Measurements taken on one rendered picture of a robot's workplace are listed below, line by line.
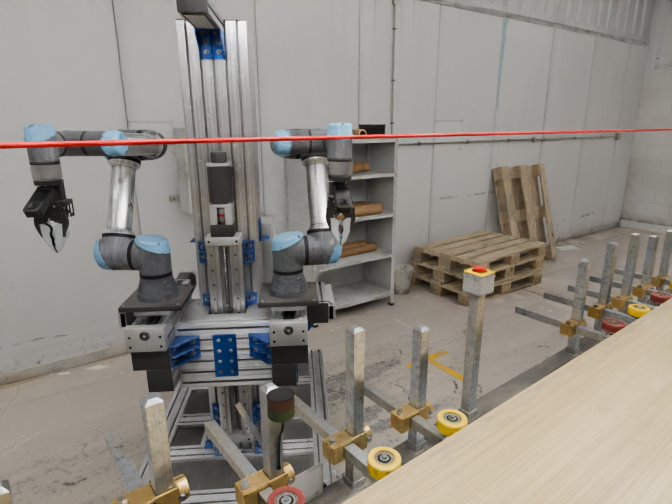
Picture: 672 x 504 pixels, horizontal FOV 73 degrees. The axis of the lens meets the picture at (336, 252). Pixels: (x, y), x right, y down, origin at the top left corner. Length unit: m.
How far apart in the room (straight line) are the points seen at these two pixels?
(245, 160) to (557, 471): 1.42
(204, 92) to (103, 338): 2.40
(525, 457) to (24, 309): 3.18
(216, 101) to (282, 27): 2.26
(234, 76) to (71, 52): 1.86
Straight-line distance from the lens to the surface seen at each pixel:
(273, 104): 3.94
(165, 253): 1.79
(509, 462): 1.25
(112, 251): 1.84
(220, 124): 1.84
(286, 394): 1.04
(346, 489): 1.42
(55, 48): 3.54
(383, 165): 4.28
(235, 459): 1.28
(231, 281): 1.89
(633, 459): 1.38
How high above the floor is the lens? 1.66
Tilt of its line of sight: 15 degrees down
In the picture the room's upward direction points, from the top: straight up
